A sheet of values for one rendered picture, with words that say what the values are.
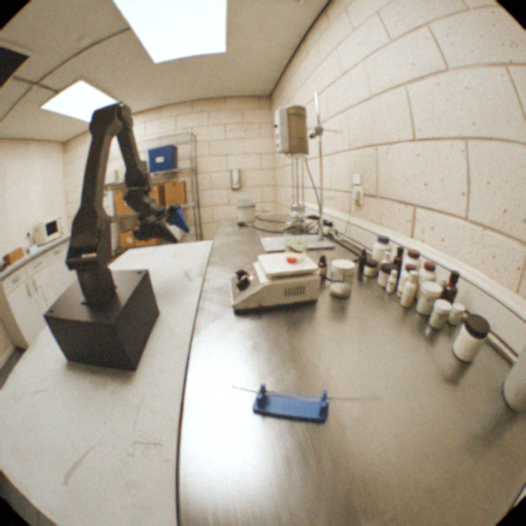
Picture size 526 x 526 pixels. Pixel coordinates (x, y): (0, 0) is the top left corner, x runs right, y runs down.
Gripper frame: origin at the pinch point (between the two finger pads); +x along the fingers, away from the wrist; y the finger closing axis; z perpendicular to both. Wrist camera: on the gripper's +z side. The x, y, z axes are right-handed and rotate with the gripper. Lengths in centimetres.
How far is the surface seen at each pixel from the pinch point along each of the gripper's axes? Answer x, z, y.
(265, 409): 28.1, -9.4, 40.2
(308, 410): 32, -13, 40
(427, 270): 54, -39, 12
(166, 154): -102, 36, -186
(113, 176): -150, 92, -165
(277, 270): 25.5, -13.8, 11.6
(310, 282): 32.8, -16.2, 11.6
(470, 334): 53, -36, 35
